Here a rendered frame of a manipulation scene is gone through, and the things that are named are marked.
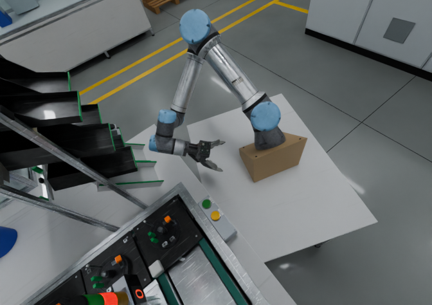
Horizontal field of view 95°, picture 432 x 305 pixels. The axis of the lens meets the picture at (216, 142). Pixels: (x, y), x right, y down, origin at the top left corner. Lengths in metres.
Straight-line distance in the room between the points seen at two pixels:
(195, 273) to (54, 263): 0.75
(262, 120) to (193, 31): 0.41
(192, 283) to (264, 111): 0.74
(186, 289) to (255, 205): 0.46
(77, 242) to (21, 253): 0.32
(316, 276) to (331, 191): 0.92
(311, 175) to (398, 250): 1.15
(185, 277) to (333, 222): 0.69
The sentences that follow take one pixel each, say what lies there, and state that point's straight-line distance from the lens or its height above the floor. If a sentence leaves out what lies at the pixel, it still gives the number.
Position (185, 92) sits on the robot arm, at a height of 1.27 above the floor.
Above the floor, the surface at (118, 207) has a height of 0.86.
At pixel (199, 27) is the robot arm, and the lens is 0.81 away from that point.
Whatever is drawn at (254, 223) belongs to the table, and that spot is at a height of 0.86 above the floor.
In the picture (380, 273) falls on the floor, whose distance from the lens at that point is 2.06.
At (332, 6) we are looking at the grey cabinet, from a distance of 3.53.
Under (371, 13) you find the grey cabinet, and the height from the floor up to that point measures 0.51.
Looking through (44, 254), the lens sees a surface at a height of 0.86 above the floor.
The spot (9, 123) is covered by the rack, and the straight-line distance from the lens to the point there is 0.67.
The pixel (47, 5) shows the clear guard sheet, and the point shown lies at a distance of 4.40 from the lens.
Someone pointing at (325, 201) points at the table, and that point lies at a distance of 1.11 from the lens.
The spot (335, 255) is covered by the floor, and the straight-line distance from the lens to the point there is 1.97.
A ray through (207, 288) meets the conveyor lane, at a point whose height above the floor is 0.92.
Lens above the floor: 1.87
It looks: 54 degrees down
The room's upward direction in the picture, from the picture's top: 17 degrees counter-clockwise
